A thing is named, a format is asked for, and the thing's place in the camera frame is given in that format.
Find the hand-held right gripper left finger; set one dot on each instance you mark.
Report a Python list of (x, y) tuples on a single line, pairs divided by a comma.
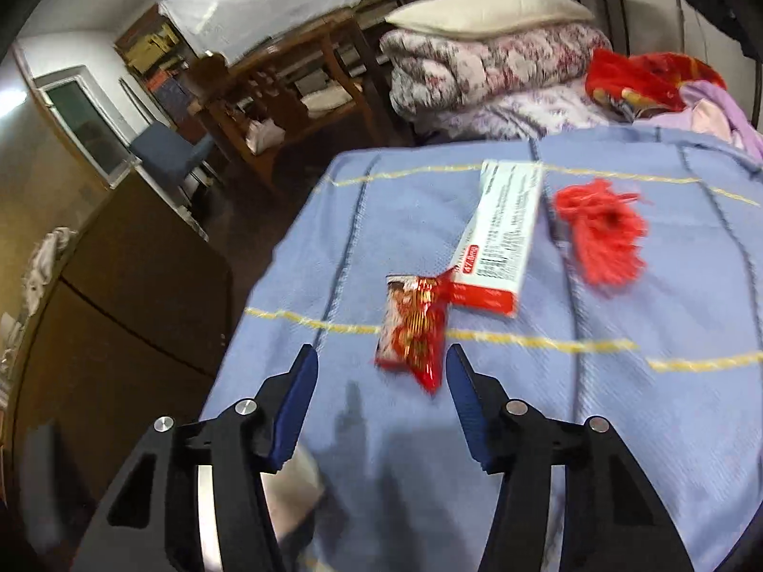
[(295, 405)]

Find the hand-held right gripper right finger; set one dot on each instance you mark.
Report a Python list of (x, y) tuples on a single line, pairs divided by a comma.
[(468, 411)]

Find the red snack packet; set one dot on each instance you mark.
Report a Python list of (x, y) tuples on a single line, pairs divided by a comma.
[(411, 327)]

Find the light blue blanket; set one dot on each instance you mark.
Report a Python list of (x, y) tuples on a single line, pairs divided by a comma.
[(626, 399)]

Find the white medicine box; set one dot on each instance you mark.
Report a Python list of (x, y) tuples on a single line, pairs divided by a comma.
[(506, 226)]

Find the dark wooden cabinet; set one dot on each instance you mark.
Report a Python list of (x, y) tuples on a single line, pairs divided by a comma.
[(137, 286)]

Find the red yarn tassel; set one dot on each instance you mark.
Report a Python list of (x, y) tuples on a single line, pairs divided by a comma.
[(602, 232)]

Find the pink plastic bag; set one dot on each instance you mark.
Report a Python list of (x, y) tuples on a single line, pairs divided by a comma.
[(262, 134)]

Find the blue upholstered chair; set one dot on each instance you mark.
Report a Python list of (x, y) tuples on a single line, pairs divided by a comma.
[(167, 152)]

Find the white cloth pile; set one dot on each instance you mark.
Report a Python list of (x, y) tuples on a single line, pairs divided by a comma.
[(45, 262)]

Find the purple floral bed sheet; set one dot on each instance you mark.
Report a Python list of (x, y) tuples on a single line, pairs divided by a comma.
[(536, 113)]

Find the chair cushion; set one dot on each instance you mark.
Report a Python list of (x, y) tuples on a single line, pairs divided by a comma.
[(328, 100)]

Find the white framed glass door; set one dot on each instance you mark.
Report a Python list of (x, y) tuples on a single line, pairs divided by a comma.
[(89, 131)]

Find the folded floral quilt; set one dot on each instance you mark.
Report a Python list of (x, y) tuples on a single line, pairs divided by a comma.
[(477, 65)]

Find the wooden chair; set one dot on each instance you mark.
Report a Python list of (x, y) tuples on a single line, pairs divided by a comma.
[(334, 41)]

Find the red blanket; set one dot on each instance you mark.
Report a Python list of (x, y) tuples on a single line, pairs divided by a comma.
[(638, 77)]

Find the cluttered bookshelf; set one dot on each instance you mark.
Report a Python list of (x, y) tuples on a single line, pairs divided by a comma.
[(149, 47)]

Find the lilac cloth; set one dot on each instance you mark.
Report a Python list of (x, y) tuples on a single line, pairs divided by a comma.
[(709, 107)]

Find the white pillow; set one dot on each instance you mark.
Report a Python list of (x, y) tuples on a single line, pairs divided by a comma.
[(489, 9)]

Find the white lace cloth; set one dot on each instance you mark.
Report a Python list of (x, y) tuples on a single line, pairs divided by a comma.
[(268, 0)]

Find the black jacket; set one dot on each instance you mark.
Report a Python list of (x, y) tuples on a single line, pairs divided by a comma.
[(721, 6)]

